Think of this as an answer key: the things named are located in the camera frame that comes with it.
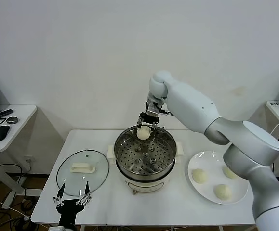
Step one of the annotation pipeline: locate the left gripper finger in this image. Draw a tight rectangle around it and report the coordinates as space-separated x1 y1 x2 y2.
53 183 66 207
76 180 92 206

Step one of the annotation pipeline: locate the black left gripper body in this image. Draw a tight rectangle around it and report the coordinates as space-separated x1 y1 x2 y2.
55 199 85 226

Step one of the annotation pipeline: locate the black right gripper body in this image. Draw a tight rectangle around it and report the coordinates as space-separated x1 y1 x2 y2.
139 112 159 125

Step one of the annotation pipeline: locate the white steamed baozi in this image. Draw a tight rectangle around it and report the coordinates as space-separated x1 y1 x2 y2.
213 184 232 200
191 169 209 185
136 127 152 140
222 166 239 179

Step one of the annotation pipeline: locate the glass lid with cream handle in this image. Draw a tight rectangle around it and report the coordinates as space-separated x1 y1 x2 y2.
56 150 110 197

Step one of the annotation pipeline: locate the steel steamer pot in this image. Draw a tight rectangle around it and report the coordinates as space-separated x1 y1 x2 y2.
106 126 185 195

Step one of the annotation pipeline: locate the white work table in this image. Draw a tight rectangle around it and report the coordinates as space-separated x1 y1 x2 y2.
30 129 258 227

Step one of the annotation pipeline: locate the white side table with laptop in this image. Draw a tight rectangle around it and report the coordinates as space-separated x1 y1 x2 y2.
0 105 38 210

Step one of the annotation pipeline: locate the white round plate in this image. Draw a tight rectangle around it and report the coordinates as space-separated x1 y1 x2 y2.
187 151 249 205

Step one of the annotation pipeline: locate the black computer mouse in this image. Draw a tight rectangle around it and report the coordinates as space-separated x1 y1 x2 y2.
0 125 11 142

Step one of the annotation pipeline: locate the white side table with label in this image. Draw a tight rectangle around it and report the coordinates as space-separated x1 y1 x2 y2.
264 100 279 179

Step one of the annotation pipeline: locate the black floor cable bundle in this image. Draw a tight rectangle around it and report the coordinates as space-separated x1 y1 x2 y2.
9 192 37 231

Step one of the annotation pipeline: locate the black looped floor cable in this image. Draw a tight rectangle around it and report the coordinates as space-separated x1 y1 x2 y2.
0 164 26 184

